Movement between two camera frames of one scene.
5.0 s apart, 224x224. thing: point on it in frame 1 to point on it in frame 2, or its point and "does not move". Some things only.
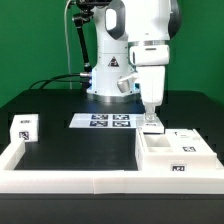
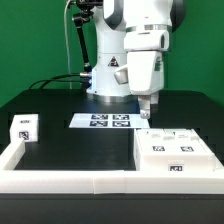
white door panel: x=186 y=141 does not move
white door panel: x=151 y=126 to x=156 y=141
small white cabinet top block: x=24 y=127 does not move
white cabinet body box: x=174 y=151 does not move
